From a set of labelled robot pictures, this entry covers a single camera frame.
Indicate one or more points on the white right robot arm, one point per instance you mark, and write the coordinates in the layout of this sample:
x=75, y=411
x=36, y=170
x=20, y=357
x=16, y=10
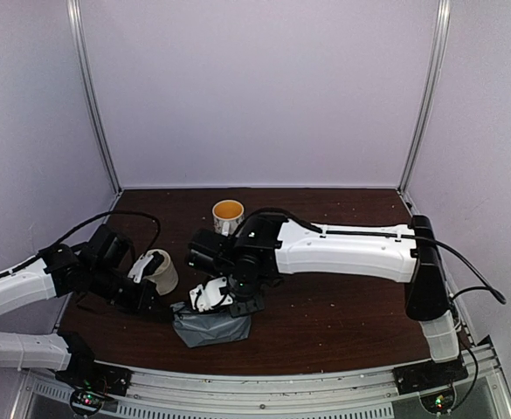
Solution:
x=273, y=243

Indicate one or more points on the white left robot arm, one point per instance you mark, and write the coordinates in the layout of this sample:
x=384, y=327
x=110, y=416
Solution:
x=57, y=272

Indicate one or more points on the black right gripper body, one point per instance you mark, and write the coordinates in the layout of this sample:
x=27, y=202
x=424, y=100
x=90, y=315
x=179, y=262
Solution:
x=246, y=306

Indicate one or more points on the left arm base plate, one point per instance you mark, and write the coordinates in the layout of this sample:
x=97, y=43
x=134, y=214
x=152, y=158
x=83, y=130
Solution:
x=95, y=387

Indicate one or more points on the aluminium corner post right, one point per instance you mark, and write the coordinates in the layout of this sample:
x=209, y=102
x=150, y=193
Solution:
x=436, y=61

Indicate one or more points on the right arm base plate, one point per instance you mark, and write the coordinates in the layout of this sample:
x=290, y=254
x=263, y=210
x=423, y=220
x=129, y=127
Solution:
x=434, y=383

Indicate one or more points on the white floral mug yellow inside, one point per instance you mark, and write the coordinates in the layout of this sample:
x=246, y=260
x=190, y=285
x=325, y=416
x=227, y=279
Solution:
x=227, y=216

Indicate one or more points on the aluminium corner post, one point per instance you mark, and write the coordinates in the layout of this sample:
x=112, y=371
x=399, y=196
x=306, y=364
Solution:
x=436, y=61
x=92, y=104

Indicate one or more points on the aluminium corner post left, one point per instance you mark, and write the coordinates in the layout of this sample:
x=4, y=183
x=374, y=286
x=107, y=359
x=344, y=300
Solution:
x=92, y=104

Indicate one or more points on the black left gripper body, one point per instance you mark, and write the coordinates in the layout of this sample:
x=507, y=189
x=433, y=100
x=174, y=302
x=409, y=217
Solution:
x=129, y=295

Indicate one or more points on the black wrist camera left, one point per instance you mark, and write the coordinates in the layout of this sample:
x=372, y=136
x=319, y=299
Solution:
x=145, y=266

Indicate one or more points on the aluminium table front rail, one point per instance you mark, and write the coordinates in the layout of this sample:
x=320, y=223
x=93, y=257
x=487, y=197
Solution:
x=366, y=393

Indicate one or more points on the plain white mug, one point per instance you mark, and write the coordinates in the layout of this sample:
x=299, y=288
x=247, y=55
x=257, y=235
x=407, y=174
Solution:
x=161, y=271

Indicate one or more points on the grey zippered pouch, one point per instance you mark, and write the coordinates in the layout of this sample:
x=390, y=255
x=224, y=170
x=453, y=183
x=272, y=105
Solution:
x=206, y=329

